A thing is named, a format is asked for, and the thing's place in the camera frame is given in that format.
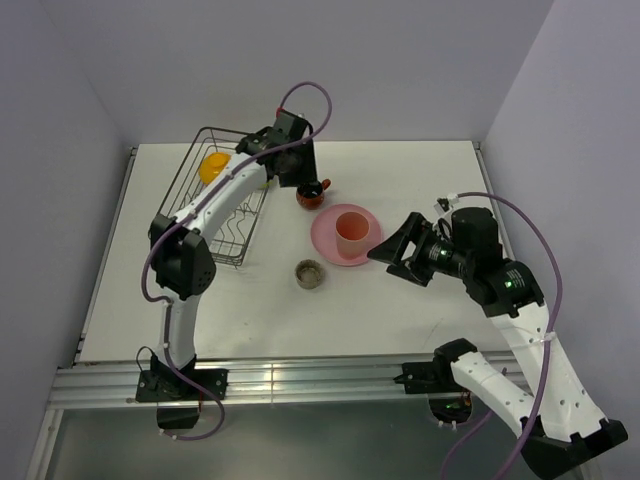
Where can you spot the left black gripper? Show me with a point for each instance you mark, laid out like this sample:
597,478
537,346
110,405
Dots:
306,173

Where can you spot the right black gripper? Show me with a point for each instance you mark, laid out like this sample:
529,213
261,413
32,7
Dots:
392,248

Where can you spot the dark brown ceramic mug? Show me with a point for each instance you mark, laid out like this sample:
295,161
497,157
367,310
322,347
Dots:
310,196

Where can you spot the pink plastic cup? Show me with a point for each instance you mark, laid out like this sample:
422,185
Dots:
352,231

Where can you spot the yellow ribbed bowl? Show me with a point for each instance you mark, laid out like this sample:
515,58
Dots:
212,166

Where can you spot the small grey speckled bowl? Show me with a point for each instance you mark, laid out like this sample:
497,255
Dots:
309,274

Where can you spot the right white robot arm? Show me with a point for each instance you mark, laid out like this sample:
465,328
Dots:
560,425

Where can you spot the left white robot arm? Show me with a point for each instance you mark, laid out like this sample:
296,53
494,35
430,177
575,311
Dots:
180,266

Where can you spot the pink round plate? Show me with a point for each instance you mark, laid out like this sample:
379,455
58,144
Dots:
323,236

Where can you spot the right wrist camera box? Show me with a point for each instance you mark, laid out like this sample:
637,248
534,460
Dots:
445,205

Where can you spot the black wire dish rack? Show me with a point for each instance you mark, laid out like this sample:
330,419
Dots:
231,242

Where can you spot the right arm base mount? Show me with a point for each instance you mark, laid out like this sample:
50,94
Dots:
420,378

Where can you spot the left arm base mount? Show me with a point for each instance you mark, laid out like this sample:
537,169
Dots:
181,396

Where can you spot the aluminium frame rail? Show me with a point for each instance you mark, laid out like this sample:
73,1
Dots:
249,382

